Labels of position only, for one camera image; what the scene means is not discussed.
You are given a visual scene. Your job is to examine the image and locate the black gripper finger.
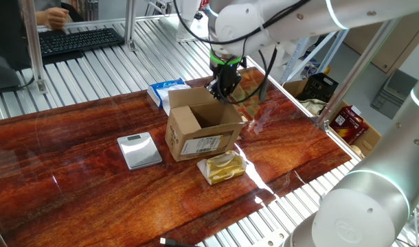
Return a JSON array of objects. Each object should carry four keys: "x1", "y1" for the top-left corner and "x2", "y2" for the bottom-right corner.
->
[
  {"x1": 219, "y1": 85, "x2": 238, "y2": 103},
  {"x1": 205, "y1": 81, "x2": 221, "y2": 101}
]

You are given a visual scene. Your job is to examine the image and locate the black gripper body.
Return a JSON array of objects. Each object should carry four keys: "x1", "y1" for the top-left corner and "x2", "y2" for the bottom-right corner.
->
[{"x1": 211, "y1": 63, "x2": 243, "y2": 91}]

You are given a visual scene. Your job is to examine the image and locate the brown cardboard box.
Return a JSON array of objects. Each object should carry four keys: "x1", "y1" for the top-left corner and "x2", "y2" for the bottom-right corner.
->
[{"x1": 164, "y1": 86, "x2": 247, "y2": 162}]

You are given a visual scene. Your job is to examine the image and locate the red product box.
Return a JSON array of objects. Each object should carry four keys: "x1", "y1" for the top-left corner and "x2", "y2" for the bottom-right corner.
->
[{"x1": 328, "y1": 105, "x2": 370, "y2": 145}]

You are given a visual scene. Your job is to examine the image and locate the open cardboard bin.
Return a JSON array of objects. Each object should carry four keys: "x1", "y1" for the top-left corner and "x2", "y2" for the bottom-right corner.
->
[{"x1": 282, "y1": 78, "x2": 382, "y2": 156}]

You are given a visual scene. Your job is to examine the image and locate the bare person hand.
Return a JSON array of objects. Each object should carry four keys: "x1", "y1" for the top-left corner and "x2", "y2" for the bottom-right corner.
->
[{"x1": 41, "y1": 7, "x2": 70, "y2": 31}]

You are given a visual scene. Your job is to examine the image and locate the blue tissue pack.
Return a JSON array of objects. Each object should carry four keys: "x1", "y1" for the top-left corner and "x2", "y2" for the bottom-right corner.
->
[{"x1": 147, "y1": 78, "x2": 192, "y2": 116}]

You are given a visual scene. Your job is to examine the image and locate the yellow wrapped packet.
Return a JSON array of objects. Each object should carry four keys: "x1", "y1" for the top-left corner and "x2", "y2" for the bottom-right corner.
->
[{"x1": 196, "y1": 150, "x2": 247, "y2": 186}]

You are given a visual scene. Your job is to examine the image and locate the beige cloth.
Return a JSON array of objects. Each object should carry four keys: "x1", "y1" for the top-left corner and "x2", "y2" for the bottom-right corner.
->
[{"x1": 300, "y1": 98, "x2": 329, "y2": 117}]

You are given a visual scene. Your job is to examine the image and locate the silver digital scale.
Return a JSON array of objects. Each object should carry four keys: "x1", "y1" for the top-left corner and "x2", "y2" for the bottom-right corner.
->
[{"x1": 117, "y1": 132, "x2": 163, "y2": 172}]

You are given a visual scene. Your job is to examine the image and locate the black keyboard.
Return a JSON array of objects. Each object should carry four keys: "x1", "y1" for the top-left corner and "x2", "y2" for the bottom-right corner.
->
[{"x1": 37, "y1": 27, "x2": 125, "y2": 58}]

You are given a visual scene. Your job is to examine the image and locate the black office chair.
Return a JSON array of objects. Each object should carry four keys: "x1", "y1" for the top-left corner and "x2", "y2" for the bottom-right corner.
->
[{"x1": 59, "y1": 2, "x2": 84, "y2": 23}]

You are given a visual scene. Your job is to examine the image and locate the grey stacked trays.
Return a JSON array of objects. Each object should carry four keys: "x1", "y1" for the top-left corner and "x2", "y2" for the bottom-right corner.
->
[{"x1": 370, "y1": 69, "x2": 418, "y2": 120}]

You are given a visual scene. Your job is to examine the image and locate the wooden cabinet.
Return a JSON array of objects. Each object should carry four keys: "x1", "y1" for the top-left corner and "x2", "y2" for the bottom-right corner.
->
[{"x1": 343, "y1": 10, "x2": 419, "y2": 75}]

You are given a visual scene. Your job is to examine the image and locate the wood pattern table mat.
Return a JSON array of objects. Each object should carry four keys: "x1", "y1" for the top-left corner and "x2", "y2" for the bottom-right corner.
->
[{"x1": 0, "y1": 67, "x2": 353, "y2": 247}]

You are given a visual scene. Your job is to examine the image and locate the person in grey shirt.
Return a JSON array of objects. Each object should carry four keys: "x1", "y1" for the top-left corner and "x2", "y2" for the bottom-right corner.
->
[{"x1": 33, "y1": 0, "x2": 62, "y2": 12}]

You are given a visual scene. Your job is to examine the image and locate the black computer monitor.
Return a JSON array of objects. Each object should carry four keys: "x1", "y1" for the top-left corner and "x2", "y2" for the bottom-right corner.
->
[{"x1": 0, "y1": 0, "x2": 32, "y2": 94}]

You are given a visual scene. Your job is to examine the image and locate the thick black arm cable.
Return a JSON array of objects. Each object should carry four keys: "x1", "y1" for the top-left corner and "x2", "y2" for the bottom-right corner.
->
[{"x1": 173, "y1": 0, "x2": 310, "y2": 106}]

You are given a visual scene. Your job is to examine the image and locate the white camera stand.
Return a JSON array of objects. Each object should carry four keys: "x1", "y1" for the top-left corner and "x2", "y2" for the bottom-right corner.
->
[{"x1": 159, "y1": 0, "x2": 210, "y2": 44}]

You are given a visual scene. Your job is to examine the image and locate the white metal shelf frame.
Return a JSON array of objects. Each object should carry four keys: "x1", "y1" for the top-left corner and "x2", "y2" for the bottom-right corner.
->
[{"x1": 280, "y1": 30, "x2": 350, "y2": 85}]

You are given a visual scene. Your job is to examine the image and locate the aluminium frame post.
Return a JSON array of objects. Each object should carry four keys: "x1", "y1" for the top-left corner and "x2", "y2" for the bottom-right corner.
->
[
  {"x1": 19, "y1": 0, "x2": 49, "y2": 95},
  {"x1": 315, "y1": 19, "x2": 401, "y2": 131},
  {"x1": 123, "y1": 0, "x2": 139, "y2": 51}
]

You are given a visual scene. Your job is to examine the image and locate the black USB cable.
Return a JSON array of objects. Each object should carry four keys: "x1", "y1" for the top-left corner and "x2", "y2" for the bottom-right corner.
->
[{"x1": 159, "y1": 237, "x2": 199, "y2": 247}]

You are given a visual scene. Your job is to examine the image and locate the black monitor cable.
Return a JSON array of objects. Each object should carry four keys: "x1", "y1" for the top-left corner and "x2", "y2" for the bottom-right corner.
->
[{"x1": 19, "y1": 73, "x2": 37, "y2": 89}]

